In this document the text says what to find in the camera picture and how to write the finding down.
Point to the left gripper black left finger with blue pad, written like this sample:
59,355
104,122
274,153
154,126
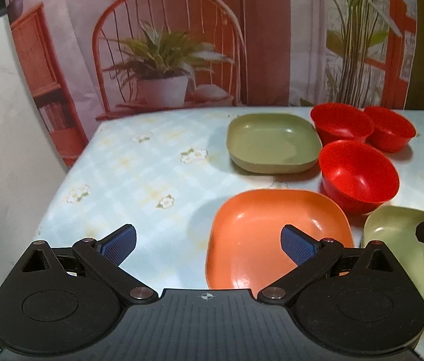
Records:
102,259

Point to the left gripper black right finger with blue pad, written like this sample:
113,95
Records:
314,258

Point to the red bowl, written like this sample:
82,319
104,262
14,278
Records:
357,177
392,132
338,121

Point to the green square plate near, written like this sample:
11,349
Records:
396,227

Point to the green square plate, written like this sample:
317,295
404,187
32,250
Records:
396,227
273,143

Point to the orange square plate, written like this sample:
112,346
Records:
244,244

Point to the green square plate far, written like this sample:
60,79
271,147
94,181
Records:
273,143

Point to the white panel board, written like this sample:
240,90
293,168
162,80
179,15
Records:
30,169

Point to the printed room backdrop curtain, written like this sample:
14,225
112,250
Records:
86,61

